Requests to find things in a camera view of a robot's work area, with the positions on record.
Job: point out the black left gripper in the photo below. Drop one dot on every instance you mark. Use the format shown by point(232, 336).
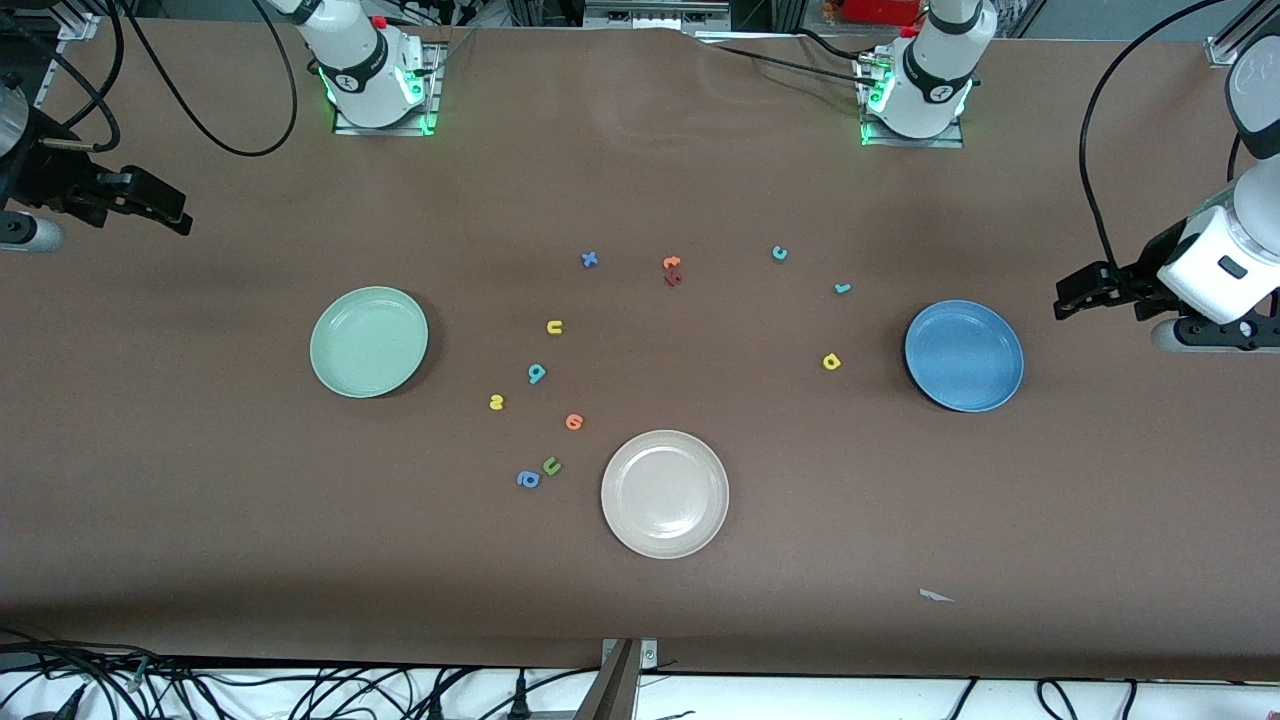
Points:
point(1143, 275)

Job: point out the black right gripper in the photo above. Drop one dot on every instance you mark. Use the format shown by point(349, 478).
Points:
point(50, 176)

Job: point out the blue plate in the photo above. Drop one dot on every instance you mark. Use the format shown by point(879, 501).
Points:
point(965, 380)

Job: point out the green plate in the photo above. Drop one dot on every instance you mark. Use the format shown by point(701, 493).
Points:
point(345, 378)

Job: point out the white tape scrap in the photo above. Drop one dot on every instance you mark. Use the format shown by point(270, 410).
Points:
point(932, 596)

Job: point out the red box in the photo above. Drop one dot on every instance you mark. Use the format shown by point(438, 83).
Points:
point(880, 10)

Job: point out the blue foam letter a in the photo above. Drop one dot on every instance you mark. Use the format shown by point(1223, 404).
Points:
point(520, 478)

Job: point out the beige plate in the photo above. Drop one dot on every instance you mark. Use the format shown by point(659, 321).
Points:
point(665, 495)

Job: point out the grey metal device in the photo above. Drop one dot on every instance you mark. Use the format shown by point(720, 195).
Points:
point(655, 12)

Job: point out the black power plug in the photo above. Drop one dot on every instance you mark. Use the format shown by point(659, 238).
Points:
point(520, 700)
point(436, 708)

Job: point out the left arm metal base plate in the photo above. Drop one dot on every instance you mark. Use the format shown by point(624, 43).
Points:
point(915, 142)

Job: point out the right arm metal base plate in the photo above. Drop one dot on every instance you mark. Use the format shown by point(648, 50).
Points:
point(434, 90)

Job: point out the metal table bracket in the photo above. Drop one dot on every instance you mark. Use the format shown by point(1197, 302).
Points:
point(618, 690)

